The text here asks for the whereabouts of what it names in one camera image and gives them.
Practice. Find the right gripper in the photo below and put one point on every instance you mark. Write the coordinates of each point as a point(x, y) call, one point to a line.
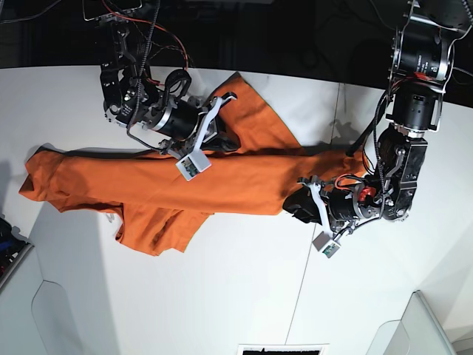
point(182, 125)

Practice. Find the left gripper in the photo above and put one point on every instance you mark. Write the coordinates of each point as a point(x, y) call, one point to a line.
point(346, 203)

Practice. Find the orange t-shirt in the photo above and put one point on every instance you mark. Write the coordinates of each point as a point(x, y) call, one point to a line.
point(158, 207)

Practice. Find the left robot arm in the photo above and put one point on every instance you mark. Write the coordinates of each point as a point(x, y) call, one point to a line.
point(423, 53)

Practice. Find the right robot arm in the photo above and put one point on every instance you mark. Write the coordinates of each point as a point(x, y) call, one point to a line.
point(126, 69)

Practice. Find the black and white marker card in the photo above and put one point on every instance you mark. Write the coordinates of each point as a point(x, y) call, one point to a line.
point(317, 349)

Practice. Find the clear plastic bin left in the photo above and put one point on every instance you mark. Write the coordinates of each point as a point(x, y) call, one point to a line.
point(36, 317)

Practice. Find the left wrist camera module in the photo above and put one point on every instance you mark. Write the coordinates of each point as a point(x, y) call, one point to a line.
point(326, 245)

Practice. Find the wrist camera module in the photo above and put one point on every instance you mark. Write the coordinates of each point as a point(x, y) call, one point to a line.
point(193, 164)
point(326, 245)

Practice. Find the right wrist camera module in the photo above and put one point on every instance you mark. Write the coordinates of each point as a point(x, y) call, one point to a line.
point(193, 164)

